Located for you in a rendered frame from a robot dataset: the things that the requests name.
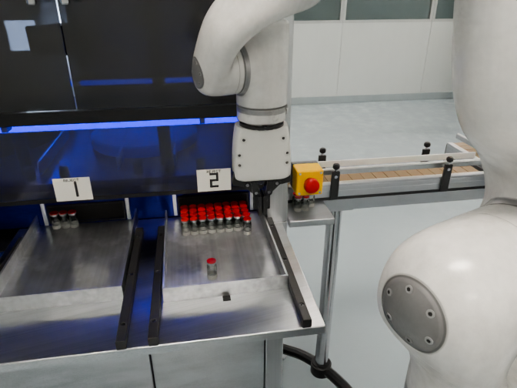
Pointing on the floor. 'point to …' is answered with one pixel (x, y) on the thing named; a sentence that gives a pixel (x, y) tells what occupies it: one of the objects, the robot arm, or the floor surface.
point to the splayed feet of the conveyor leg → (316, 366)
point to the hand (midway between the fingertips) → (261, 202)
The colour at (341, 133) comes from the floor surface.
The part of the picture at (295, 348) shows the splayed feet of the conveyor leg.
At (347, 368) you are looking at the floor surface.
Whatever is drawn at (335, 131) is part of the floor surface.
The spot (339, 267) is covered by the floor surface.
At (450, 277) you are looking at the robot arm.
